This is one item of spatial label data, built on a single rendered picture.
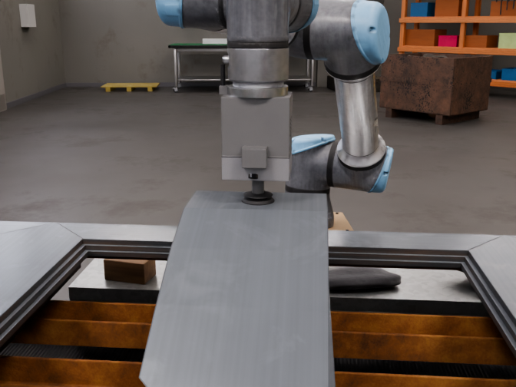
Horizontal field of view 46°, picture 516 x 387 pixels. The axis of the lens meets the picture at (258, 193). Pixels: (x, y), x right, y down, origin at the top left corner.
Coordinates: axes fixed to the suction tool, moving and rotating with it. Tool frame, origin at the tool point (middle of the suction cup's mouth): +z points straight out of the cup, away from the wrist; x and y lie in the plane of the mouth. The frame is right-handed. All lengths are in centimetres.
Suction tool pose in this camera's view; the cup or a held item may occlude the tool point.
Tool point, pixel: (258, 209)
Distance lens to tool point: 79.2
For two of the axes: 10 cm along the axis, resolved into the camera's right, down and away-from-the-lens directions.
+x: 1.1, -2.8, 9.6
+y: 9.9, 0.3, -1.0
